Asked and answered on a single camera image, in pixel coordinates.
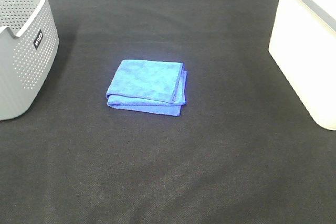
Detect grey perforated plastic basket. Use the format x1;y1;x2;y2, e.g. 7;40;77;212
1;0;59;120

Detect white storage box grey rim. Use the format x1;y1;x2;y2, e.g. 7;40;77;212
268;0;335;131

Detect black fabric table cover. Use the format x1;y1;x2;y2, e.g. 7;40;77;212
1;0;335;223

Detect blue microfiber towel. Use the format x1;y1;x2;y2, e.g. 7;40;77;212
106;59;187;116

